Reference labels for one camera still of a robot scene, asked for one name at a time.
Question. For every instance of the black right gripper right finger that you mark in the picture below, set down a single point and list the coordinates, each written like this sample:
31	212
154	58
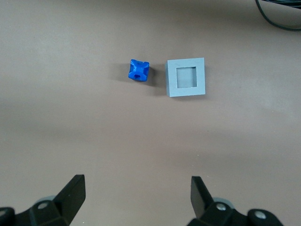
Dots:
200	197

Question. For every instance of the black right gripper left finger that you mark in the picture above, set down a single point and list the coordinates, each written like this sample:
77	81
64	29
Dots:
68	200

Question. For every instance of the blue plastic insert part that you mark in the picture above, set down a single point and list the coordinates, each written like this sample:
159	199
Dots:
138	70

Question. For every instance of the gray square base block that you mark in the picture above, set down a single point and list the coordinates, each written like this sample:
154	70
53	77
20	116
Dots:
185	63

